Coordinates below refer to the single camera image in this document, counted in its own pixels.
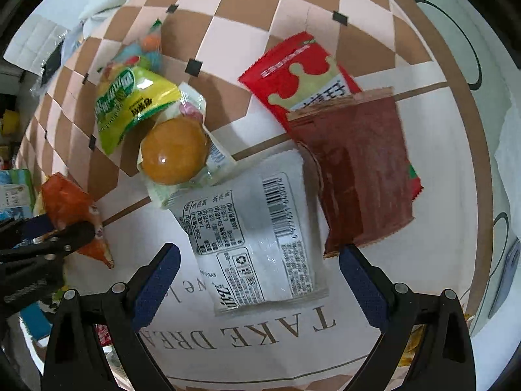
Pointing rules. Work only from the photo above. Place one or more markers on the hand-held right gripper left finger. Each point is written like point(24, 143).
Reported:
point(156, 281)

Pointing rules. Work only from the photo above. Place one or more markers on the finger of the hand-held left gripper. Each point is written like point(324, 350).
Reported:
point(36, 226)
point(69, 237)

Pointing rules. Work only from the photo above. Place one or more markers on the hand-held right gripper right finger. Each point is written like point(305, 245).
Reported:
point(362, 289)

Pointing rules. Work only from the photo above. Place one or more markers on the orange snack packet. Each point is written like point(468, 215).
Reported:
point(65, 199)

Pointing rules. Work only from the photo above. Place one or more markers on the blue cardboard box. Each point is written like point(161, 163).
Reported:
point(14, 191)

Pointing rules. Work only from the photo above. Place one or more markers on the white barcode snack packet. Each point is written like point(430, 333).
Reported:
point(252, 232)

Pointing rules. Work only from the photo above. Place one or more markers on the red crown snack packet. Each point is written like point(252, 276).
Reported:
point(293, 73)

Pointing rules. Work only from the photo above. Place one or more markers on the yellow object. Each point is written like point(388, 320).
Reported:
point(8, 122)

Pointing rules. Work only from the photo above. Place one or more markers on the brown paper packet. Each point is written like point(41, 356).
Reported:
point(358, 163)

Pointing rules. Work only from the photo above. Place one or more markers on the round bun in clear packet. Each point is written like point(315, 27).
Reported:
point(175, 150)

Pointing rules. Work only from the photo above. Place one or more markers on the yellow green snack packet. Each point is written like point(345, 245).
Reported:
point(122, 106)

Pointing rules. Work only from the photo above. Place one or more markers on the black item in clear bag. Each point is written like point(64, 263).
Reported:
point(53, 63)

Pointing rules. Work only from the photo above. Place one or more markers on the clear colourful candy packet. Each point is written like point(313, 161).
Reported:
point(142, 49)

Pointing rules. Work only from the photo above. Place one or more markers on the white cloth with black lines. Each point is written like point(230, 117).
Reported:
point(456, 28)

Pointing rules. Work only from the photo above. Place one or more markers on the brown pink checkered mat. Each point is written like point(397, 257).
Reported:
point(252, 16)

